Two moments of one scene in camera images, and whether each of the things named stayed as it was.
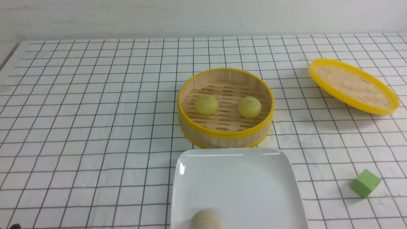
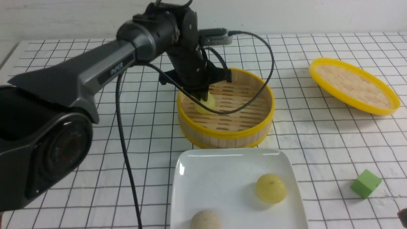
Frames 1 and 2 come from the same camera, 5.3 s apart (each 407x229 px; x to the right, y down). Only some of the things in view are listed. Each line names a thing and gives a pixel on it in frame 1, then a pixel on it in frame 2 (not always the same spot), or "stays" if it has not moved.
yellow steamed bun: [249, 107] -> [271, 188]
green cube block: [365, 183] stays
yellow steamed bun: [206, 104] stays
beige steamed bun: [205, 219] stays
